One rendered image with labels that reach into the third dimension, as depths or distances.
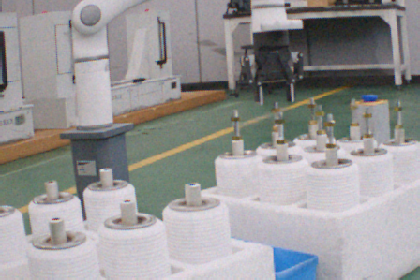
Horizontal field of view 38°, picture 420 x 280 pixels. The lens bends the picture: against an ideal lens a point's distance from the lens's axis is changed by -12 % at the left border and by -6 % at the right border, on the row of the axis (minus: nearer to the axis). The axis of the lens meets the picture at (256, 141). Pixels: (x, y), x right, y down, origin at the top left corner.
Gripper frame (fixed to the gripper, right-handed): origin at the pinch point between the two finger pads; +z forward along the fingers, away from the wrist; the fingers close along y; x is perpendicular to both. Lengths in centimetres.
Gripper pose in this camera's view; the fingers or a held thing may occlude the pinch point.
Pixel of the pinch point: (275, 96)
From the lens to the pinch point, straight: 140.1
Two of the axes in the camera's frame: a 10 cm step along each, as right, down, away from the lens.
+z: 0.7, 9.9, 1.5
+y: -9.2, 1.2, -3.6
